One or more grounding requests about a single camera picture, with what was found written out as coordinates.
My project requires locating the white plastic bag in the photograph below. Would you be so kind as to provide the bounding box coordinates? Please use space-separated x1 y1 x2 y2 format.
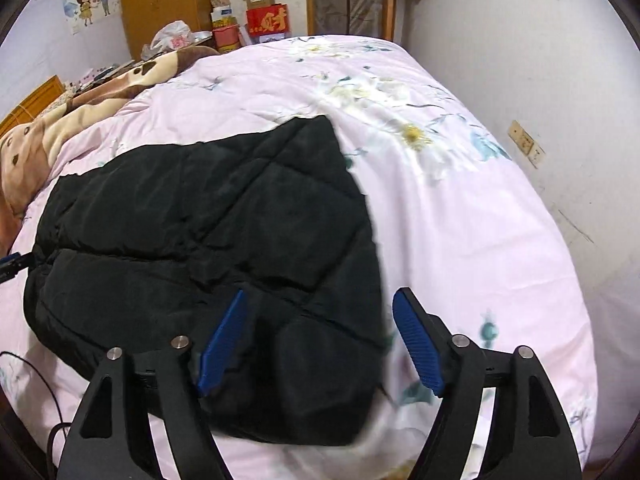
141 21 201 61

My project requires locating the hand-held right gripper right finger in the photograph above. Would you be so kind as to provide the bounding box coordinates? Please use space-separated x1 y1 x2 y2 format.
392 287 584 480

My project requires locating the wooden wardrobe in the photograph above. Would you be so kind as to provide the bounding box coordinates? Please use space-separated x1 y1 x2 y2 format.
116 0 213 61

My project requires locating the black cable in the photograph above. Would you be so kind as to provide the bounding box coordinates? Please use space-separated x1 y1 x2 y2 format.
0 351 71 480

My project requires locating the red gift box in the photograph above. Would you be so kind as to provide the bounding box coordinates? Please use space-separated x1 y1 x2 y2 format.
246 4 292 44

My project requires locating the brown bear print blanket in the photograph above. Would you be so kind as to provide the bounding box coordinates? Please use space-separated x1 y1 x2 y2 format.
0 45 221 221

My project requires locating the black padded jacket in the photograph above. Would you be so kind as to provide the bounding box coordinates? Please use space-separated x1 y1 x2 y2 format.
22 114 396 447

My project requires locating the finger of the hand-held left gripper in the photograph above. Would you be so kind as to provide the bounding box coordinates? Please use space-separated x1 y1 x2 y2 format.
0 251 37 283

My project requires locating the wooden headboard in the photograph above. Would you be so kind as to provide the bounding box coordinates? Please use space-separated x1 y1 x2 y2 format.
0 75 66 136

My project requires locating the blue and white box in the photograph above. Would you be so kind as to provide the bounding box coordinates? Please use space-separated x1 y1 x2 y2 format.
210 6 240 31

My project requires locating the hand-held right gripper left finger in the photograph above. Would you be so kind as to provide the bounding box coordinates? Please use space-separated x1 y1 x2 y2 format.
56 288 250 480

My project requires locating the pink floral quilt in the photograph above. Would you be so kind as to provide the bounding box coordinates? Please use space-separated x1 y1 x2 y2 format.
0 35 601 480

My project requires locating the red tin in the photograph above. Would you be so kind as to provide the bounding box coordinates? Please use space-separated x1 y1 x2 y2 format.
212 25 246 55

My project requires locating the wooden door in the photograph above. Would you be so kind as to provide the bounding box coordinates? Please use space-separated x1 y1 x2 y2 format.
305 0 426 46

